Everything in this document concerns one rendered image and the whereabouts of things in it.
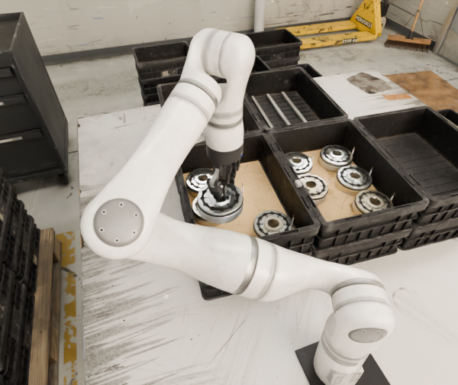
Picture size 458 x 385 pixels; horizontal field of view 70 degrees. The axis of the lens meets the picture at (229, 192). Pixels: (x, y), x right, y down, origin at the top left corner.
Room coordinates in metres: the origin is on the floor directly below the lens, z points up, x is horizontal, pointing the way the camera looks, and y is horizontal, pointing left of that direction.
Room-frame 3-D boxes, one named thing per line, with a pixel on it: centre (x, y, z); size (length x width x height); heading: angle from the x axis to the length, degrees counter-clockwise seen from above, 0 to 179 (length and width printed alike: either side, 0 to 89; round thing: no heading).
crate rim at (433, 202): (0.79, -0.60, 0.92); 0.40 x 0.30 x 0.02; 15
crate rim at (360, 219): (0.71, -0.31, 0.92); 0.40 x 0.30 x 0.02; 15
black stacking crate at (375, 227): (0.71, -0.31, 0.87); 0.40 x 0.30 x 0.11; 15
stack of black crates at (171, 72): (2.29, 0.45, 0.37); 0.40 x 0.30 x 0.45; 109
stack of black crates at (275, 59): (2.54, -0.31, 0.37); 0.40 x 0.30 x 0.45; 109
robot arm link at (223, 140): (0.54, 0.03, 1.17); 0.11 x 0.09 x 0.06; 66
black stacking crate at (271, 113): (1.10, -0.21, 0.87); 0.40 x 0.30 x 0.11; 15
